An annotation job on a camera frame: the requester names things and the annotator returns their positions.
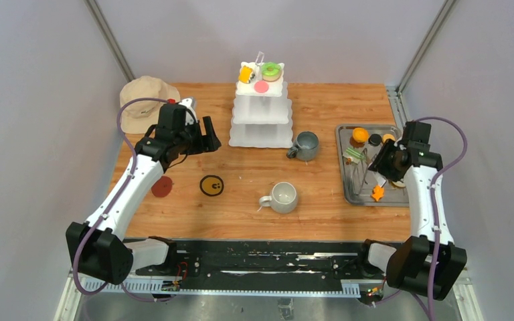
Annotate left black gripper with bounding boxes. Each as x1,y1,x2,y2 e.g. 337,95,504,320
175,116,222,156

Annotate metal tongs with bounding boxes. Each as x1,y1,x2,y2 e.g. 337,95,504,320
349,148,388,196

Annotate pink round macaron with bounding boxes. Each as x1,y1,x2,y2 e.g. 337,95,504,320
254,80,269,94

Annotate yellow cake slice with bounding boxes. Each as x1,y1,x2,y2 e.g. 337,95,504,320
238,66,256,84

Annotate green frosted donut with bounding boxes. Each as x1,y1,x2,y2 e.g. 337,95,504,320
260,62,283,82

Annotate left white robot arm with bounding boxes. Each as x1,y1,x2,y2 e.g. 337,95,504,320
66,97,221,285

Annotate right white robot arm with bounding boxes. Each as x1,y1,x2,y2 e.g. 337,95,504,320
355,140,467,301

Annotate black round cookie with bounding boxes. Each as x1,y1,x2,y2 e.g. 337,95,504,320
368,134,383,146

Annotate white chocolate donut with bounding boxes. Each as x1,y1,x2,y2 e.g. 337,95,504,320
391,180,406,189

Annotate orange fish-shaped pastry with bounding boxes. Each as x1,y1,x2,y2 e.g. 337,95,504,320
371,185,385,202

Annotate orange round macaron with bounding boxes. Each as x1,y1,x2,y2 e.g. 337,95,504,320
382,134,396,143

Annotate metal serving tray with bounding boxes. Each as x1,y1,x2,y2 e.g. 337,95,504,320
335,124,409,207

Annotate green white layered sandwich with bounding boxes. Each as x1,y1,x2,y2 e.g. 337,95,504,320
342,147,367,164

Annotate orange cupcake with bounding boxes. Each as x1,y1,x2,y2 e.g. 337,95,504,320
351,127,369,144

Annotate black yellow smiley coaster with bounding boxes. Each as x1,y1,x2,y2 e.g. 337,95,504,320
199,175,224,197

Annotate white three-tier dessert stand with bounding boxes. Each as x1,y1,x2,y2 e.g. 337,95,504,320
228,51,293,148

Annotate red round coaster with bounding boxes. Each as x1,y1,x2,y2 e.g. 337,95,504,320
151,176,173,198

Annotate dark grey ceramic mug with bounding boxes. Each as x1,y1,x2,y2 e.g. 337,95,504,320
286,131,319,162

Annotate beige bucket hat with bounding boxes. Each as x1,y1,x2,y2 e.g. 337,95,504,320
120,76,181,135

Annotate white ceramic mug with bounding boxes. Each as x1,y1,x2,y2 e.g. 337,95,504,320
259,182,298,214

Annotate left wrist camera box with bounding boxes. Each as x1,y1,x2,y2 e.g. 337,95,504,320
178,97,197,124

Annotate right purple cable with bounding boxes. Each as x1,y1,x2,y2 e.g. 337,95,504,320
412,116,468,321

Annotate purple cable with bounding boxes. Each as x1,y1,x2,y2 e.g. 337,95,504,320
71,98,178,304
412,116,468,321

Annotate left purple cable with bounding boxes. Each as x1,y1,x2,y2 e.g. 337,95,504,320
71,98,178,304

